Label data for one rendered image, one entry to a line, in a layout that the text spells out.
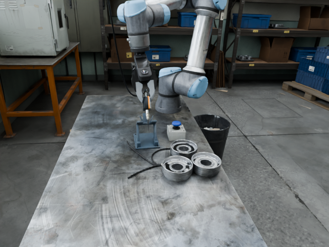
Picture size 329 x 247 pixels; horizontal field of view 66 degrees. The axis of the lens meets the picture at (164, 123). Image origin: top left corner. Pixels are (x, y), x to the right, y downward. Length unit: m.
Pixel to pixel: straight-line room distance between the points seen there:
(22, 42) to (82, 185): 2.32
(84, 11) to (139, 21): 3.67
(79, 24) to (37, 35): 1.71
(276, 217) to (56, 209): 1.58
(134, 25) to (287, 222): 1.65
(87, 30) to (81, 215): 4.01
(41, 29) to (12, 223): 1.82
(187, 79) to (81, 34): 3.51
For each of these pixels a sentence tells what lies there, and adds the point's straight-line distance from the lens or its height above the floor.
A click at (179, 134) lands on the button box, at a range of 1.09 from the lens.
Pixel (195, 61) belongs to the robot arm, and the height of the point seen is 1.09.
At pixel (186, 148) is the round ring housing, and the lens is 1.01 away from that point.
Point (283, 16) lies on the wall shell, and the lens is 5.55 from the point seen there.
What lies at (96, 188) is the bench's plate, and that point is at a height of 0.80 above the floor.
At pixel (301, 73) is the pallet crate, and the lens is 5.05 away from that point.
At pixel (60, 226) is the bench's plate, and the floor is 0.80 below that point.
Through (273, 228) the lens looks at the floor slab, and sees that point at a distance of 1.98.
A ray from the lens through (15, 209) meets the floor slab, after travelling 2.15.
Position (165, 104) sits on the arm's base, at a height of 0.85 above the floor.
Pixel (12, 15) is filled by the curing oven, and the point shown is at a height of 1.19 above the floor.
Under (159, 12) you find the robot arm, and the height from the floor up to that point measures 1.30.
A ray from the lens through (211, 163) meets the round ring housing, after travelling 0.92.
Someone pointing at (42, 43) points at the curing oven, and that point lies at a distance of 2.98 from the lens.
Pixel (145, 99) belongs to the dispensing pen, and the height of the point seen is 1.00.
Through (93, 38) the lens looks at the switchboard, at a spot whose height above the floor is 0.77.
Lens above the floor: 1.33
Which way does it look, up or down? 25 degrees down
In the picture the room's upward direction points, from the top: 2 degrees clockwise
